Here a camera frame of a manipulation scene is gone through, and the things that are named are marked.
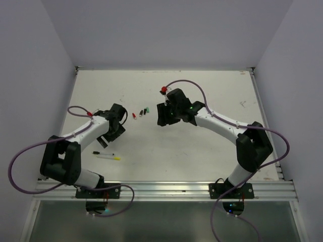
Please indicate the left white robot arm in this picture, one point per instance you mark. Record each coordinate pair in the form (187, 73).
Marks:
(62, 156)

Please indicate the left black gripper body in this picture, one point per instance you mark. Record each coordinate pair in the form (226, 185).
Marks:
(119, 129)

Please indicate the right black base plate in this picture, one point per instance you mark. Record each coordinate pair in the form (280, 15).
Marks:
(230, 190)

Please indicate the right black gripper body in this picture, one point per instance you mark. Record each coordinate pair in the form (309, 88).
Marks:
(175, 111)

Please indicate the yellow capped white pen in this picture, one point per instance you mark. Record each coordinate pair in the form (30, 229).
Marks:
(108, 157)

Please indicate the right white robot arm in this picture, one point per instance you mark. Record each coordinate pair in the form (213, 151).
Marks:
(253, 146)

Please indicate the aluminium mounting rail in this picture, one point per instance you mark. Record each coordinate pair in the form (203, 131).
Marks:
(174, 191)

